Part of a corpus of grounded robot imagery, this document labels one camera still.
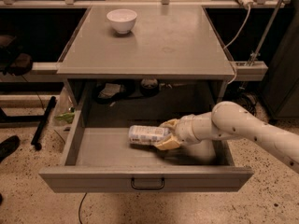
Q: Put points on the white ceramic bowl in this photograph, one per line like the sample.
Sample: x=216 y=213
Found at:
x=122 y=20

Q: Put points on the grey open top drawer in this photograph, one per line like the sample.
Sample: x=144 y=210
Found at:
x=98 y=157

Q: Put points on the grey cabinet table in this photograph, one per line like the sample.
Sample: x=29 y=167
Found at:
x=167 y=42

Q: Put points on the clear plastic water bottle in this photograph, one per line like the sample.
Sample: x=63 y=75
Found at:
x=147 y=135

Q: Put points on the green plastic bag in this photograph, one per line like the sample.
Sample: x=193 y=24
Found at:
x=67 y=116

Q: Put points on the black rod on floor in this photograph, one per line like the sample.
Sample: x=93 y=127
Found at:
x=35 y=141

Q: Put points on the black drawer handle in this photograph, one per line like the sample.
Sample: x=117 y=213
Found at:
x=147 y=184

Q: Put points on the black shoe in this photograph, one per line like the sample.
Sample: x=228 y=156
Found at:
x=9 y=146

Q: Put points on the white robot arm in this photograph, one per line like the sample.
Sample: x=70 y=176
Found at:
x=226 y=121

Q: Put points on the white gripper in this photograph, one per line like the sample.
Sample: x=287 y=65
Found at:
x=186 y=130

